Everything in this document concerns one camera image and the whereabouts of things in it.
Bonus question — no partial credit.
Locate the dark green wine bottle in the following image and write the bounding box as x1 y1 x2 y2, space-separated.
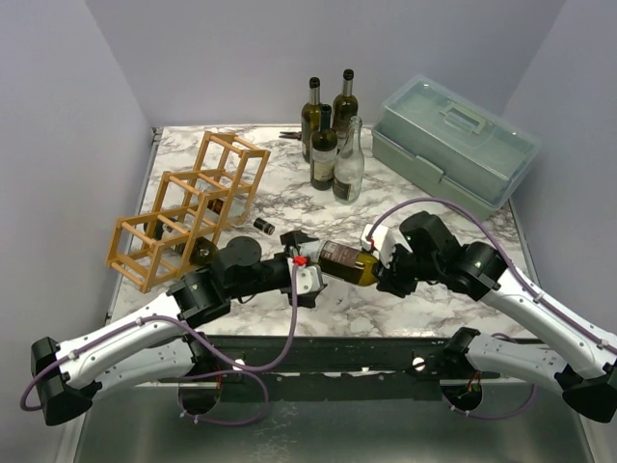
310 104 338 191
153 220 218 267
300 240 378 286

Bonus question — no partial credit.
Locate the clear glass bottle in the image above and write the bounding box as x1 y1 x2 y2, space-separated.
332 116 364 204

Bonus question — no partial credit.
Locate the clear square liquor bottle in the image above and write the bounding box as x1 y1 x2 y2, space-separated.
186 169 260 241

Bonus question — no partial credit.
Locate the wooden wine rack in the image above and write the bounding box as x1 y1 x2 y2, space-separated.
106 131 270 293

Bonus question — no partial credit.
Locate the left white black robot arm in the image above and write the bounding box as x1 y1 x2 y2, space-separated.
26 231 325 426

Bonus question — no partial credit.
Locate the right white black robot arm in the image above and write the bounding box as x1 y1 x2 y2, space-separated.
361 211 616 423

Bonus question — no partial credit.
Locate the green plastic toolbox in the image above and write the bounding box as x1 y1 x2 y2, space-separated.
372 75 541 220

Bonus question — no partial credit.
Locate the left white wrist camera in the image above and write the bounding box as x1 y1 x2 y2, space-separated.
288 256 324 295

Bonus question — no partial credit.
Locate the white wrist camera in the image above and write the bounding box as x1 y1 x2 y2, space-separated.
361 224 399 268
288 256 324 295

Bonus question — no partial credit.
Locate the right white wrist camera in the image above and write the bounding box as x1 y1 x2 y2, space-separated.
361 224 399 268

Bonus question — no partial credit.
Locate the black mounting rail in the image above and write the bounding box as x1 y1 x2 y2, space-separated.
178 337 474 412

